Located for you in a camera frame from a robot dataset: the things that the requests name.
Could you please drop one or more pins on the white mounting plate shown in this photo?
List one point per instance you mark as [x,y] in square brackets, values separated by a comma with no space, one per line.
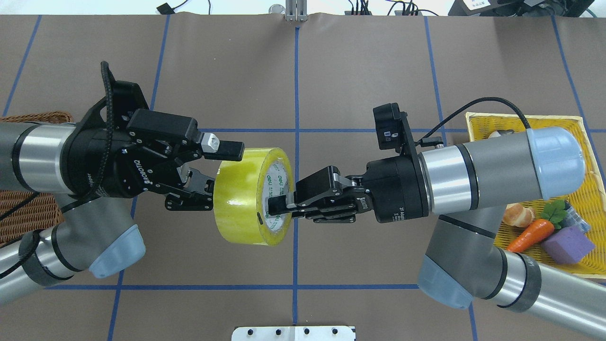
[295,333]

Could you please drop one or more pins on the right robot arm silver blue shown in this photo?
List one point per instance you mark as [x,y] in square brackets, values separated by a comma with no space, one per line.
[467,186]

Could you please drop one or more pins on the yellow plastic basket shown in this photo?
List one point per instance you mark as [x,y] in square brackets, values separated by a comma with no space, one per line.
[588,200]

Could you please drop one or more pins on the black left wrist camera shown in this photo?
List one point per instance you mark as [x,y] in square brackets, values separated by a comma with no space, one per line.
[120,102]

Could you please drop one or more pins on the toy bread roll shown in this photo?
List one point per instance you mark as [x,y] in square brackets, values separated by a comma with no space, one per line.
[517,215]

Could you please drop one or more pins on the orange toy carrot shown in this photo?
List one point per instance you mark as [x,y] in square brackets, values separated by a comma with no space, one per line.
[549,222]

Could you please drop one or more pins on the yellow tape roll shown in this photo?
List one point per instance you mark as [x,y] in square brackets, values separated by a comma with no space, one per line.
[241,193]

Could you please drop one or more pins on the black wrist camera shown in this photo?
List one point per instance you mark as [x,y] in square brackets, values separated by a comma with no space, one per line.
[389,127]
[120,102]

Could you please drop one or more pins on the purple foam block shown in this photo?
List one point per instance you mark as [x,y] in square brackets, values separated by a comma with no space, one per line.
[568,246]

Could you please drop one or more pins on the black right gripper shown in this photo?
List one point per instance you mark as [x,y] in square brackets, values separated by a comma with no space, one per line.
[396,190]

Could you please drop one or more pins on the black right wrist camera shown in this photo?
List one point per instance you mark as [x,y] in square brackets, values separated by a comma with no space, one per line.
[389,127]

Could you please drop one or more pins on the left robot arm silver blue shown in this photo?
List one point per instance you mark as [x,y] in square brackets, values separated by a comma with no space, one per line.
[97,234]

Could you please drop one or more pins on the brown wicker basket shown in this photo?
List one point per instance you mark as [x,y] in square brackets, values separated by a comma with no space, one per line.
[41,212]

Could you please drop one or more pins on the aluminium frame post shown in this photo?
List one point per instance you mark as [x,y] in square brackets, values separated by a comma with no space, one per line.
[296,10]

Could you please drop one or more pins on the small black usb device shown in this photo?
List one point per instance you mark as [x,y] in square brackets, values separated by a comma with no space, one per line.
[165,9]

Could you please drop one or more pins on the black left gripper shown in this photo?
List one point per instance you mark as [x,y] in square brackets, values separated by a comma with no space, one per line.
[110,166]

